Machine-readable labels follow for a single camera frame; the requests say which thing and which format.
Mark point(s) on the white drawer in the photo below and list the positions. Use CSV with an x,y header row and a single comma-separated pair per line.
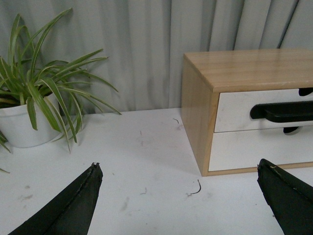
x,y
244,149
233,112

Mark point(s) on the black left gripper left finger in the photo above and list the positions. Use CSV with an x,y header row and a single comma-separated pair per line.
x,y
70,212

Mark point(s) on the white plant pot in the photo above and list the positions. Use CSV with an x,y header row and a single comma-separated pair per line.
x,y
16,126

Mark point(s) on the green spider plant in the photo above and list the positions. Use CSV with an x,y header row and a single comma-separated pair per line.
x,y
54,86

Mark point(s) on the wooden drawer cabinet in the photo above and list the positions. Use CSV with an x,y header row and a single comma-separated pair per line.
x,y
208,74

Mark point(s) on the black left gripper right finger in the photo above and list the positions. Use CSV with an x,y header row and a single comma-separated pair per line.
x,y
290,199

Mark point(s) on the black drawer handle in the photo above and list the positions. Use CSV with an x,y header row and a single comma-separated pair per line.
x,y
283,112

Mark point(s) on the grey curtain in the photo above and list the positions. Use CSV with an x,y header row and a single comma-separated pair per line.
x,y
145,40

